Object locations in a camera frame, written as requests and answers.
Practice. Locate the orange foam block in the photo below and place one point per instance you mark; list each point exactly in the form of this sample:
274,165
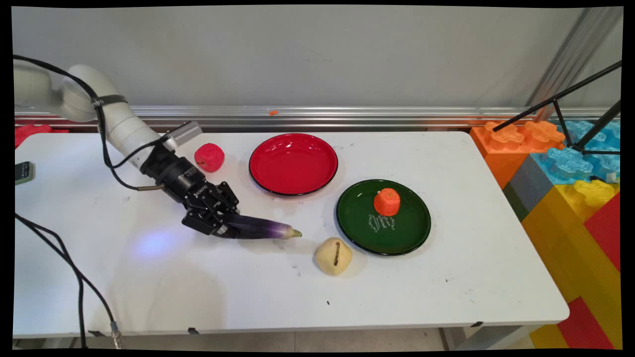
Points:
501,153

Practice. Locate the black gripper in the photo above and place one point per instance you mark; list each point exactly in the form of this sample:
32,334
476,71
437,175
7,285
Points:
178,176

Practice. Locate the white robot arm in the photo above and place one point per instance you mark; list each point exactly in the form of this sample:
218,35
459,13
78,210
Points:
124,129

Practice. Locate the dark handheld device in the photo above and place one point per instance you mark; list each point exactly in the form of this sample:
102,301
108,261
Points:
24,172

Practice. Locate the aluminium rail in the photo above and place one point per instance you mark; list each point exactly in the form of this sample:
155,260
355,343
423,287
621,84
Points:
397,116

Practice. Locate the white table leg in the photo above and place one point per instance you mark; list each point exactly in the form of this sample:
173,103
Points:
476,339

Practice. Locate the red plate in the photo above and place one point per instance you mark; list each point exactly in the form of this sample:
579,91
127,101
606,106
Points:
292,163

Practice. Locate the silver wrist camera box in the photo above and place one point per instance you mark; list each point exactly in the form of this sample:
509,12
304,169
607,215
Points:
183,134

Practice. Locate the orange toy fruit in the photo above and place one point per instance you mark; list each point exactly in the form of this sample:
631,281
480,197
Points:
387,202

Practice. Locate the small white cube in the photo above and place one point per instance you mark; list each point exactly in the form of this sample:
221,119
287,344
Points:
611,177

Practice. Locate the black tripod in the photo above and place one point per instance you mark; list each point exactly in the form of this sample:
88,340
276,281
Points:
563,116

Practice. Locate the dark green plate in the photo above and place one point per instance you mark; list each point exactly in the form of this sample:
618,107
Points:
407,233

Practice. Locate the light blue foam block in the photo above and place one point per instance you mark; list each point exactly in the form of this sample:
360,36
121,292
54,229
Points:
565,166

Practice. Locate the red toy apple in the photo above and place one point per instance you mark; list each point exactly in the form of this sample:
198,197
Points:
209,157

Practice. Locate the aluminium upright profile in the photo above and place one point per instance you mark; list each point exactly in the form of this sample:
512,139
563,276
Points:
570,54

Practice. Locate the grey foam block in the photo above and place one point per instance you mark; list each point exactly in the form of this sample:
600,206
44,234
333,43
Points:
531,183

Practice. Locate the purple toy eggplant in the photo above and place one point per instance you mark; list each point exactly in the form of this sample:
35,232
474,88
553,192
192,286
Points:
268,228

